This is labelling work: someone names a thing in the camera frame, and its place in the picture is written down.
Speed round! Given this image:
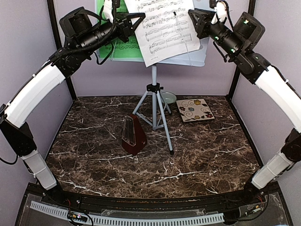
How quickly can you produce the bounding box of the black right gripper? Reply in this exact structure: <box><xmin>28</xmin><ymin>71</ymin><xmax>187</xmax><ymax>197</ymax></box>
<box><xmin>188</xmin><ymin>8</ymin><xmax>243</xmax><ymax>58</ymax></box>

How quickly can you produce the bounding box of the green sheet music page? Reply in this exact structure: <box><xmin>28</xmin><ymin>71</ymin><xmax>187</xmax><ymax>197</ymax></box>
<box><xmin>95</xmin><ymin>0</ymin><xmax>143</xmax><ymax>62</ymax></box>

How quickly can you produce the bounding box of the white sheet music page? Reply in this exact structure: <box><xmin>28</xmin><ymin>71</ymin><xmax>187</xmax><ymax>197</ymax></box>
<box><xmin>125</xmin><ymin>0</ymin><xmax>200</xmax><ymax>67</ymax></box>

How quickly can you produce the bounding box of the light blue music stand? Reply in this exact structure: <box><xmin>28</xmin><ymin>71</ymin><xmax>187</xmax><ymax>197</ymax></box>
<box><xmin>94</xmin><ymin>0</ymin><xmax>210</xmax><ymax>155</ymax></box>

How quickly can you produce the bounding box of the red wooden metronome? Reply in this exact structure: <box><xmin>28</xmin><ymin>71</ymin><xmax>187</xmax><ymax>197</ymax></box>
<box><xmin>122</xmin><ymin>114</ymin><xmax>147</xmax><ymax>155</ymax></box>

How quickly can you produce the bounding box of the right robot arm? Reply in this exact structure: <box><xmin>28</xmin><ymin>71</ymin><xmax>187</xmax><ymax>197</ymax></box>
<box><xmin>188</xmin><ymin>8</ymin><xmax>301</xmax><ymax>204</ymax></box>

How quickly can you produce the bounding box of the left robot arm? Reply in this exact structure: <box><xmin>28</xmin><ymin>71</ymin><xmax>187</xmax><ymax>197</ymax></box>
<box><xmin>0</xmin><ymin>7</ymin><xmax>145</xmax><ymax>205</ymax></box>

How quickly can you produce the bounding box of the celadon green bowl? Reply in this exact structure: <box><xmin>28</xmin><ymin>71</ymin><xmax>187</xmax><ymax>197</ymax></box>
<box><xmin>161</xmin><ymin>92</ymin><xmax>177</xmax><ymax>104</ymax></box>

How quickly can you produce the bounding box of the floral square plate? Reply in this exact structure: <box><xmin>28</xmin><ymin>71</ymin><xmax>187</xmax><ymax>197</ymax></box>
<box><xmin>176</xmin><ymin>98</ymin><xmax>214</xmax><ymax>122</ymax></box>

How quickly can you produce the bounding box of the small circuit board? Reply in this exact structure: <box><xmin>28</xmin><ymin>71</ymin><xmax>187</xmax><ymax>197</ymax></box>
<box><xmin>67</xmin><ymin>212</ymin><xmax>88</xmax><ymax>223</ymax></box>

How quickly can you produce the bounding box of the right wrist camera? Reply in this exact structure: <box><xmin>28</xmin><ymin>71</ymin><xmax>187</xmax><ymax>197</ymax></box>
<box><xmin>209</xmin><ymin>0</ymin><xmax>229</xmax><ymax>24</ymax></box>

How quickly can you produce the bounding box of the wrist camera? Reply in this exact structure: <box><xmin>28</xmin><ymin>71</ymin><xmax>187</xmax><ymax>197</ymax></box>
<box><xmin>209</xmin><ymin>0</ymin><xmax>229</xmax><ymax>24</ymax></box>
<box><xmin>100</xmin><ymin>0</ymin><xmax>120</xmax><ymax>23</ymax></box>

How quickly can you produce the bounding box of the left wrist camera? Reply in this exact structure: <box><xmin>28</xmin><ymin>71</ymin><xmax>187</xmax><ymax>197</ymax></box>
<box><xmin>100</xmin><ymin>0</ymin><xmax>120</xmax><ymax>23</ymax></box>

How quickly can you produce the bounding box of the left black frame post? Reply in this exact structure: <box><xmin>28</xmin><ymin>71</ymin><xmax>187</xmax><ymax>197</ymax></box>
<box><xmin>46</xmin><ymin>0</ymin><xmax>77</xmax><ymax>99</ymax></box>

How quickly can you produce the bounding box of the black front rail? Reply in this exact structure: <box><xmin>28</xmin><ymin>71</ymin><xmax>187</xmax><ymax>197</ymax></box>
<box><xmin>23</xmin><ymin>183</ymin><xmax>270</xmax><ymax>213</ymax></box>

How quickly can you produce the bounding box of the white slotted cable duct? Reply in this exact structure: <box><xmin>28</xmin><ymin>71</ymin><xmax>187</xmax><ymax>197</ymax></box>
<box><xmin>30</xmin><ymin>201</ymin><xmax>224</xmax><ymax>226</ymax></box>

